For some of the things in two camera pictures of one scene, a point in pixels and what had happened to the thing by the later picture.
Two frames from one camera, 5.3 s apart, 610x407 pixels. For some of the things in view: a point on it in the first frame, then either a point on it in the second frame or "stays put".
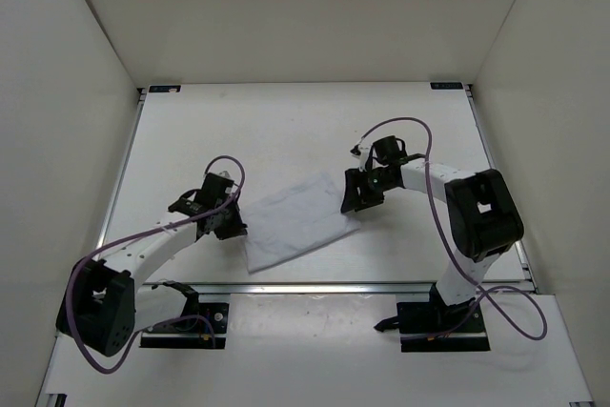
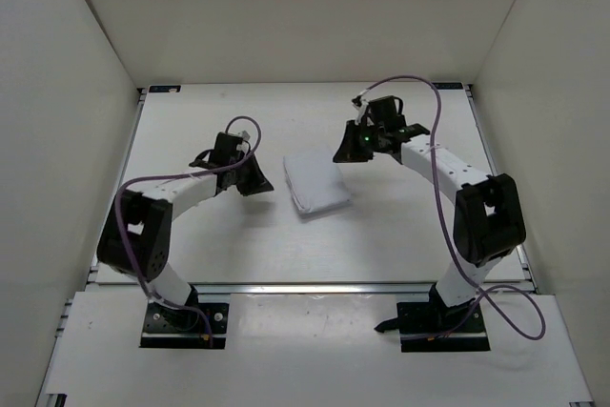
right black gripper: [355, 199] → [347, 152]
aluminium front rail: [300, 288] stays put
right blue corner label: [446, 86] stays put
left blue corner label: [164, 89] stays put
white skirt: [294, 218] → [315, 179]
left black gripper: [236, 228] → [259, 183]
